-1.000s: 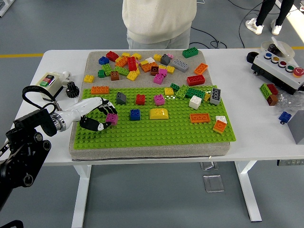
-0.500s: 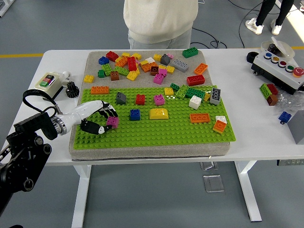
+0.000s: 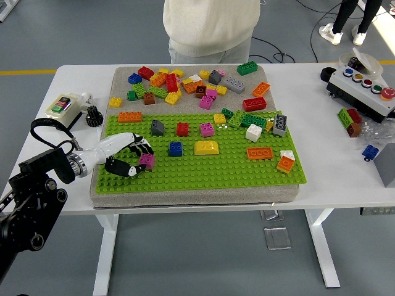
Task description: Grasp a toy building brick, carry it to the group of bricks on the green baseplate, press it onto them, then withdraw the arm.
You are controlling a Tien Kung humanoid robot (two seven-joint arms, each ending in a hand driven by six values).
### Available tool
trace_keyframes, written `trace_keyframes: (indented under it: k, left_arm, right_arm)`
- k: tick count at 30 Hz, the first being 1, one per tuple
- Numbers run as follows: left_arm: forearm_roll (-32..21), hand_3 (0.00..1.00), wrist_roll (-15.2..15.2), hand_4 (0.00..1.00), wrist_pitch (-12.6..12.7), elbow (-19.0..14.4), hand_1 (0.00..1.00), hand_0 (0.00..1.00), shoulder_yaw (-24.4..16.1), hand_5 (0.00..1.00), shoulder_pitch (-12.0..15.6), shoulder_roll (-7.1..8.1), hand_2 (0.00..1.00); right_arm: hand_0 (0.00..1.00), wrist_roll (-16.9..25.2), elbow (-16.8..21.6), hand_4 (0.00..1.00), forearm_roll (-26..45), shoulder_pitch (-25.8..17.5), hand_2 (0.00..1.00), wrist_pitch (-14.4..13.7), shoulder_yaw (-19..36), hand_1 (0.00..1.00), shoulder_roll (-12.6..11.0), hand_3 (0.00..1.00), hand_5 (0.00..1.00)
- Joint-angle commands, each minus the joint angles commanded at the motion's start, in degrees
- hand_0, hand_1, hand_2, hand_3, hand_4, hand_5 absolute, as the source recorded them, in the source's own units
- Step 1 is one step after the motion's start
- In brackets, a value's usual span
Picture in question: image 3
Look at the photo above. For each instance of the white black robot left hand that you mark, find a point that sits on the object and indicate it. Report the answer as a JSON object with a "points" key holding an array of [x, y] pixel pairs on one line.
{"points": [[111, 145]]}

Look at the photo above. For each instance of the pink square brick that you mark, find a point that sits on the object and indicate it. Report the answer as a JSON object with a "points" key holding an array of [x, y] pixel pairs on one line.
{"points": [[206, 130], [148, 161], [206, 103]]}

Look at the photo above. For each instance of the dark grey sloped brick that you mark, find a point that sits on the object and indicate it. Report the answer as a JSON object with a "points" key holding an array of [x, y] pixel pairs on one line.
{"points": [[214, 77], [158, 129]]}

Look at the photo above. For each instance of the blue square brick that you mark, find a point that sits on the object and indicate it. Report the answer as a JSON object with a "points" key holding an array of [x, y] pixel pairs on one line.
{"points": [[175, 150]]}

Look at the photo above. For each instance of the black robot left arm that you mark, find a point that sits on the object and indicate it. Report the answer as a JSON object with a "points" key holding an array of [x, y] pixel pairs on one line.
{"points": [[31, 209]]}

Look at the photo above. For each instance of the orange two-by-four brick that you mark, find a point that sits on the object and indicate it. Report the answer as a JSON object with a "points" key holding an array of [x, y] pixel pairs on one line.
{"points": [[129, 117]]}

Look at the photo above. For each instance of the dark green small brick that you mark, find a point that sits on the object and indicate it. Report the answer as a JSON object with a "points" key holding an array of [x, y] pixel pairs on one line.
{"points": [[131, 96], [226, 112]]}

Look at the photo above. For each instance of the brown brick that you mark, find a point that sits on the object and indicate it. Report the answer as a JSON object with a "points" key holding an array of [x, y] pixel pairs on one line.
{"points": [[354, 130], [149, 99], [200, 92]]}

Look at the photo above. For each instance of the light green two-by-four brick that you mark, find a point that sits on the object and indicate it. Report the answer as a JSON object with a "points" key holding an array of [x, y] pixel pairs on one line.
{"points": [[157, 92]]}

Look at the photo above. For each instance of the red square brick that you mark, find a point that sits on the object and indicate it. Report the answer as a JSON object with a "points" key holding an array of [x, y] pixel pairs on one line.
{"points": [[182, 130]]}

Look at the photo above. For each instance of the red long brick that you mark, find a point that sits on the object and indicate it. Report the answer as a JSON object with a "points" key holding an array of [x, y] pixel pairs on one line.
{"points": [[171, 83]]}

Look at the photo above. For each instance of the yellow domed brick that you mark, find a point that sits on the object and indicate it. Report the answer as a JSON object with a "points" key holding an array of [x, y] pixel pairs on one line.
{"points": [[206, 149]]}

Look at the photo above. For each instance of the green studded baseplate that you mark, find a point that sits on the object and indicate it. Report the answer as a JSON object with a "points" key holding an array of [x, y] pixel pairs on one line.
{"points": [[216, 172]]}

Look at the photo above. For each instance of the yellow square brick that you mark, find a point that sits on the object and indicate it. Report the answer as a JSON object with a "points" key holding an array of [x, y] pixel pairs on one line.
{"points": [[219, 119]]}

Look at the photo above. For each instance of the light green long brick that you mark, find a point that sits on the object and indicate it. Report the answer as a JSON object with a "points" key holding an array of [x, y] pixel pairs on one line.
{"points": [[236, 119]]}

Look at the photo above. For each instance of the pink small brick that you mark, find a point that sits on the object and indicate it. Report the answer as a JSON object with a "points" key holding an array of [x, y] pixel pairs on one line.
{"points": [[221, 72]]}

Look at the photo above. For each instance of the grey two-by-four brick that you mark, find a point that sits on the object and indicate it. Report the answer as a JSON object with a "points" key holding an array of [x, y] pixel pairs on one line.
{"points": [[280, 124], [234, 85]]}

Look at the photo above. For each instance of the white square brick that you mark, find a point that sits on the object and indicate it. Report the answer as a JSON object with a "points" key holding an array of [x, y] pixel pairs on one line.
{"points": [[253, 133]]}

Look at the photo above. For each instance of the dark green long brick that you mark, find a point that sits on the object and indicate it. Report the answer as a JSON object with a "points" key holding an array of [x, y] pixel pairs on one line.
{"points": [[254, 121]]}

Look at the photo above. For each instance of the red two-by-four brick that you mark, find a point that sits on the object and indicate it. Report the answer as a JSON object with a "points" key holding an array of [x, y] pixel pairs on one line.
{"points": [[254, 105]]}

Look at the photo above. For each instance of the orange flat long brick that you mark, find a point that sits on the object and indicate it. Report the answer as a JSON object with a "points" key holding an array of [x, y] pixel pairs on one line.
{"points": [[260, 153]]}

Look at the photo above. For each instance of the dark green two-by-four brick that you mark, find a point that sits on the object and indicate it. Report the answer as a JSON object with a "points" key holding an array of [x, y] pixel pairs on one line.
{"points": [[247, 68]]}

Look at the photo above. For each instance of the orange and yellow brick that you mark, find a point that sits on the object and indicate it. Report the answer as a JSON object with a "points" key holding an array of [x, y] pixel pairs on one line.
{"points": [[284, 164]]}

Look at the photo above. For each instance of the blue brick with keyring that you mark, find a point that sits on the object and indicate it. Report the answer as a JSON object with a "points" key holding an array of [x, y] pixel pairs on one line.
{"points": [[370, 151]]}

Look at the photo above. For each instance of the black gear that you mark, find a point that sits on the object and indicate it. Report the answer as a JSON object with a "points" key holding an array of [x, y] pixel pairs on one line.
{"points": [[93, 117]]}

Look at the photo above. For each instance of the small white part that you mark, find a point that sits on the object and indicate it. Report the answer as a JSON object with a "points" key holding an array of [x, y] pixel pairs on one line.
{"points": [[86, 98]]}

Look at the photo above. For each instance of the grey-brown mat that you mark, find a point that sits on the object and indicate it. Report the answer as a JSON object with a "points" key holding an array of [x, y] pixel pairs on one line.
{"points": [[188, 106]]}

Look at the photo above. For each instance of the white table leg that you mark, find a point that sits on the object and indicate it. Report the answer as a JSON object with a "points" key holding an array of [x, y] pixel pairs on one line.
{"points": [[321, 246], [106, 246]]}

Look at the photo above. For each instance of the person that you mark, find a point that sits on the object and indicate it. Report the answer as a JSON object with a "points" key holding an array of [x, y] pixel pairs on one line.
{"points": [[342, 15], [210, 24]]}

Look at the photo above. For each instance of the clear floor plate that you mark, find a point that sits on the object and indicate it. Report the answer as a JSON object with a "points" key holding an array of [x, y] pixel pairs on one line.
{"points": [[277, 239], [271, 215]]}

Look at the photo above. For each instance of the white push-button control box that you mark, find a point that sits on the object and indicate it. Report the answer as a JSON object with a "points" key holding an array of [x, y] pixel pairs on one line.
{"points": [[361, 92]]}

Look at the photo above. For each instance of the clear plastic bag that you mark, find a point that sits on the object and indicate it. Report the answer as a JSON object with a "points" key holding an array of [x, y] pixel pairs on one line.
{"points": [[375, 132]]}

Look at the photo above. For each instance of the round clear lidded container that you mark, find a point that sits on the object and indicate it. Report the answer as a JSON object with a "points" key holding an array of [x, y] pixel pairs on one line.
{"points": [[370, 66]]}

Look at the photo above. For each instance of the table height control panel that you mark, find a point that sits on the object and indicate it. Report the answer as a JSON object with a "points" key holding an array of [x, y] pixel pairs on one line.
{"points": [[376, 211]]}

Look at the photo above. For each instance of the grey box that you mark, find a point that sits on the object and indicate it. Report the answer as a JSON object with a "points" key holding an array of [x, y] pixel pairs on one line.
{"points": [[387, 166]]}

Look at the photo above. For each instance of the cream switch box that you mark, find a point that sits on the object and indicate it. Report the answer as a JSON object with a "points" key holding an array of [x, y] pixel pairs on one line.
{"points": [[61, 114]]}

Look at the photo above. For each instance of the white frame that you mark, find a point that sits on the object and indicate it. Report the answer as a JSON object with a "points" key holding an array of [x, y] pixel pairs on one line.
{"points": [[3, 12]]}

